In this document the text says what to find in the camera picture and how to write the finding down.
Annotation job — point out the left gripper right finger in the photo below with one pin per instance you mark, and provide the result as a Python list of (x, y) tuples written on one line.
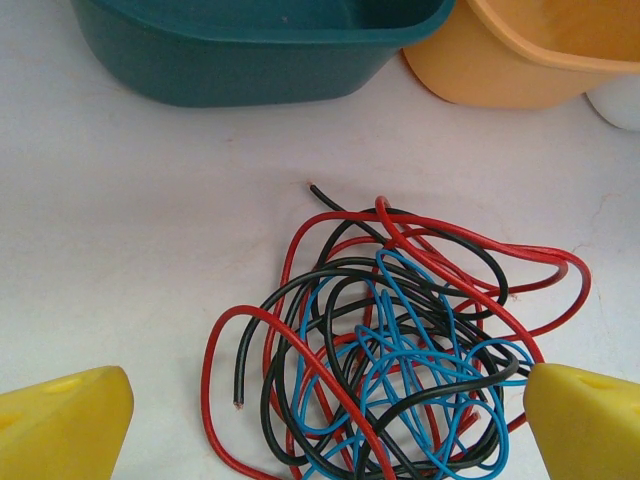
[(590, 430)]

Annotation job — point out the orange plastic bin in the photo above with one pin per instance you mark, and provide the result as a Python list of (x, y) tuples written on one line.
[(475, 75)]

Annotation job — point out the white plastic bin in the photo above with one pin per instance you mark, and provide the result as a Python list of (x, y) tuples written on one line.
[(620, 105)]

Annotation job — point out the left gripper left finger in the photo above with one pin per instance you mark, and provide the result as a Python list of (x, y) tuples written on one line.
[(60, 430)]

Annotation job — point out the teal plastic bin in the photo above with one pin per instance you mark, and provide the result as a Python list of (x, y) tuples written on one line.
[(225, 70)]

